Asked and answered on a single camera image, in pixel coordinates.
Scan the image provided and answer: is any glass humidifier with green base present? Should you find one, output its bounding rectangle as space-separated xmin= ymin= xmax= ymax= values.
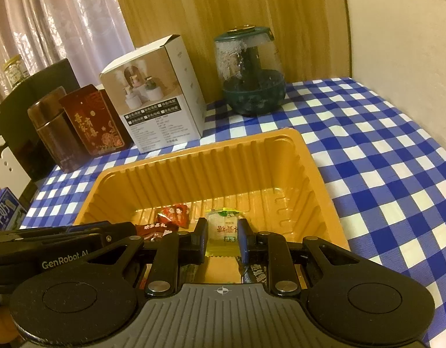
xmin=213 ymin=25 xmax=287 ymax=117

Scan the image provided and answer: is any brown metal canister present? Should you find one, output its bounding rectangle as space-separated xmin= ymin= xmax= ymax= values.
xmin=27 ymin=86 xmax=91 ymax=174

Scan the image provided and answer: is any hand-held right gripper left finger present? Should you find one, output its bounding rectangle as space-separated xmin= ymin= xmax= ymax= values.
xmin=38 ymin=219 xmax=210 ymax=297

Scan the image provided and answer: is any large dark green-edged packet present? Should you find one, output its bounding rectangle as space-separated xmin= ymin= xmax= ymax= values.
xmin=241 ymin=257 xmax=270 ymax=285

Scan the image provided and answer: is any yellow curtain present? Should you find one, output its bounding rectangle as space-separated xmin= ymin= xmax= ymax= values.
xmin=109 ymin=0 xmax=354 ymax=102

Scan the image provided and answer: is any blue white checkered tablecloth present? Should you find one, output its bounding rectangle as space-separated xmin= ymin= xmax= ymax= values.
xmin=18 ymin=76 xmax=446 ymax=348

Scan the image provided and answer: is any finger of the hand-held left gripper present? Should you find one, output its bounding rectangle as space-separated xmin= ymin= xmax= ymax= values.
xmin=45 ymin=221 xmax=136 ymax=236
xmin=0 ymin=233 xmax=115 ymax=249

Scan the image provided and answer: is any sheer white curtain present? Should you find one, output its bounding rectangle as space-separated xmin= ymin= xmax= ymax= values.
xmin=0 ymin=0 xmax=136 ymax=117

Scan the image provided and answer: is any red tin box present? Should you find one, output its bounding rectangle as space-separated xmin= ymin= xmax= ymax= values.
xmin=59 ymin=84 xmax=134 ymax=158

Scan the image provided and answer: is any white chair back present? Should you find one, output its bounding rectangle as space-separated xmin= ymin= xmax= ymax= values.
xmin=0 ymin=136 xmax=31 ymax=193

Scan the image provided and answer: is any small green-topped packet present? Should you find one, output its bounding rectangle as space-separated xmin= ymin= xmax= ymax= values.
xmin=205 ymin=207 xmax=245 ymax=247

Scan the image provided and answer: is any black appliance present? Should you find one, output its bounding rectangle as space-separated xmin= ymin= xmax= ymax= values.
xmin=0 ymin=58 xmax=82 ymax=182

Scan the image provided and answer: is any blue milk carton box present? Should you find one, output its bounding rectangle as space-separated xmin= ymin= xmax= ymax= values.
xmin=0 ymin=187 xmax=28 ymax=232

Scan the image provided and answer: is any dark red small packet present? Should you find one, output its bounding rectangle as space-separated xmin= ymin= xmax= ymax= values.
xmin=134 ymin=222 xmax=179 ymax=243

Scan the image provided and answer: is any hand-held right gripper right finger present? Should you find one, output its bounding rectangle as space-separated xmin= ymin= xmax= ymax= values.
xmin=239 ymin=219 xmax=412 ymax=297

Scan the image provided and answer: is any red packet with white figure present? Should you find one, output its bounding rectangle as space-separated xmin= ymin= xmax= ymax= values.
xmin=157 ymin=203 xmax=192 ymax=230

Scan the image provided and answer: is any orange plastic tray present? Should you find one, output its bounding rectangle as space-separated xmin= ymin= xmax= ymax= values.
xmin=72 ymin=128 xmax=350 ymax=287

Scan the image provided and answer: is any white product box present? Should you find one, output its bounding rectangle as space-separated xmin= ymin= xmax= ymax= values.
xmin=100 ymin=34 xmax=206 ymax=153

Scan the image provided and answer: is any glass jar with label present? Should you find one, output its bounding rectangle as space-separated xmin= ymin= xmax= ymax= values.
xmin=3 ymin=55 xmax=30 ymax=88

